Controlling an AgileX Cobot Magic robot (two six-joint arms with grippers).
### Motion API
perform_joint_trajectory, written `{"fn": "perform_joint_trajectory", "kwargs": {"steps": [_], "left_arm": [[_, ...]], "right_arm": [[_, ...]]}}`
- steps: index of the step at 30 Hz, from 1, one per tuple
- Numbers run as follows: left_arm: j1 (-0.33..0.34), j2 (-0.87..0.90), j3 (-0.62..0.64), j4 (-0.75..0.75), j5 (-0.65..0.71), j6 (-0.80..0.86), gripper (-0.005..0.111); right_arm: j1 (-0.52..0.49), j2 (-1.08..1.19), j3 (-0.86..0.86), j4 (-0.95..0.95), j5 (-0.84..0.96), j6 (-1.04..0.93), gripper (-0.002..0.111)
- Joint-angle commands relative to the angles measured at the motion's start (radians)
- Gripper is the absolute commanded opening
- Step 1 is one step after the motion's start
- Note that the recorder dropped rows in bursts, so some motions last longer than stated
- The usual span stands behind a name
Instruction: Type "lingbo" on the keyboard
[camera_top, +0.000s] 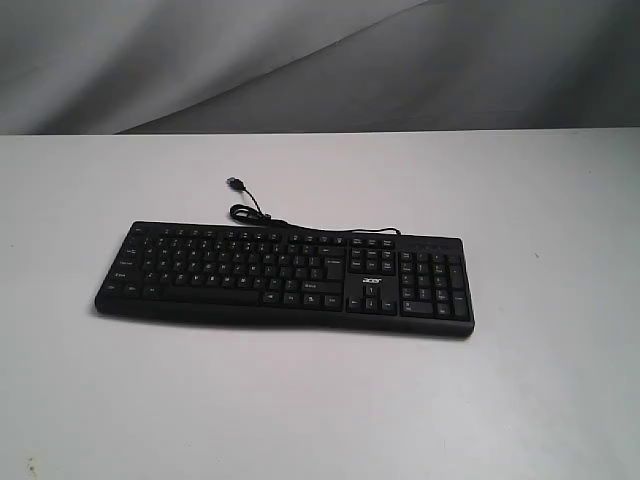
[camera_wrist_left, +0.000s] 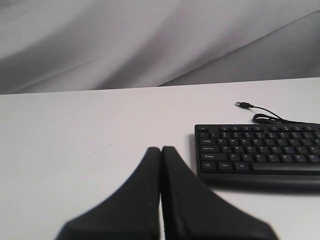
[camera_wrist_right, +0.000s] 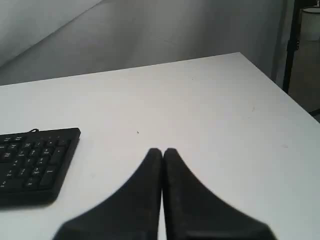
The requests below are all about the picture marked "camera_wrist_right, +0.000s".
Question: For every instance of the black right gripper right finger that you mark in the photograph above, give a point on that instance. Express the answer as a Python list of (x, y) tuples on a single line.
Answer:
[(193, 212)]

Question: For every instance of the white cylindrical container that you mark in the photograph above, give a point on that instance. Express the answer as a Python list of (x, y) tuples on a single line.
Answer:
[(310, 24)]

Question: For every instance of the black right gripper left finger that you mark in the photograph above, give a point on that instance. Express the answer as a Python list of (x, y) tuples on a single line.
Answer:
[(131, 213)]

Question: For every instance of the black computer keyboard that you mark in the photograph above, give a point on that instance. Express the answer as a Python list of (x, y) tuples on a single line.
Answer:
[(34, 164)]

